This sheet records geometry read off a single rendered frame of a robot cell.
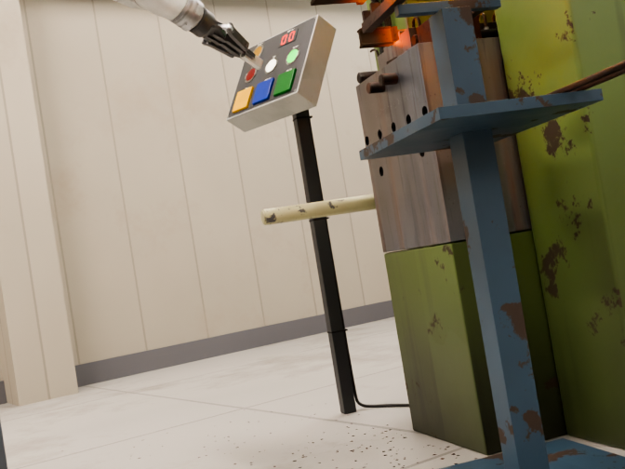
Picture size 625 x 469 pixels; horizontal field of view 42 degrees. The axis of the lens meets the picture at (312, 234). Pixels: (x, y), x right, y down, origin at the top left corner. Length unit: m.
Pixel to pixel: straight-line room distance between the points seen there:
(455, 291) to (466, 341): 0.11
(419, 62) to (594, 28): 0.37
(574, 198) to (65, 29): 3.80
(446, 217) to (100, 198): 3.32
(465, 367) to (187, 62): 3.77
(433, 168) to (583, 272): 0.39
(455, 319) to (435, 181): 0.31
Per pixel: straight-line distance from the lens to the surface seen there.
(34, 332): 4.42
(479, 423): 1.86
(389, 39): 2.08
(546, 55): 1.80
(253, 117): 2.55
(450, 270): 1.83
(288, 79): 2.42
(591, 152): 1.70
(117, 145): 4.98
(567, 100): 1.43
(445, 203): 1.81
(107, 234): 4.87
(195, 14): 2.25
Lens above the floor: 0.48
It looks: 2 degrees up
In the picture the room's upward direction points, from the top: 9 degrees counter-clockwise
